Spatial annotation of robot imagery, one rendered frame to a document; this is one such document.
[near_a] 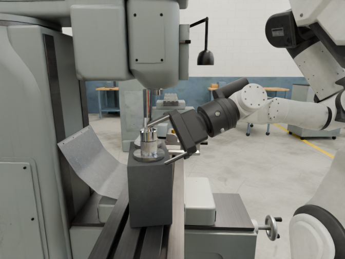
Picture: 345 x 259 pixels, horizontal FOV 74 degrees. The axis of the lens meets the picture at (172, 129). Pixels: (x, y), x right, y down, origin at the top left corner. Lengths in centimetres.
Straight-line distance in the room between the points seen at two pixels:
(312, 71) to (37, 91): 88
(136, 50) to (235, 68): 684
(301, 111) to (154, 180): 42
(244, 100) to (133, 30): 49
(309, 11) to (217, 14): 713
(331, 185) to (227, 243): 57
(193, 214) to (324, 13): 78
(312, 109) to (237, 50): 704
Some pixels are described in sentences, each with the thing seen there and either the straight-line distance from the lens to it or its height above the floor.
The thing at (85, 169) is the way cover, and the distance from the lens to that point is 104.
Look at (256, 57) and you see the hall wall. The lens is 781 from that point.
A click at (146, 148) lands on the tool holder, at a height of 117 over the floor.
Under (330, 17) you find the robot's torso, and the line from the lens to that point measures 58.
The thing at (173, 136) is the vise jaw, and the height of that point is 105.
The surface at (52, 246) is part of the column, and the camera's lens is 115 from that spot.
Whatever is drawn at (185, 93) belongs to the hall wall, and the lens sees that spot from 748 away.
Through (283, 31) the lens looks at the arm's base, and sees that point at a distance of 76.
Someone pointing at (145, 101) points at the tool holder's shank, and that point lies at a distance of 61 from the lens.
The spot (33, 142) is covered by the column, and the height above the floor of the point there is 112.
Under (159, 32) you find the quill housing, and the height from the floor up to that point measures 151.
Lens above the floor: 138
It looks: 14 degrees down
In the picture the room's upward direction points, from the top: straight up
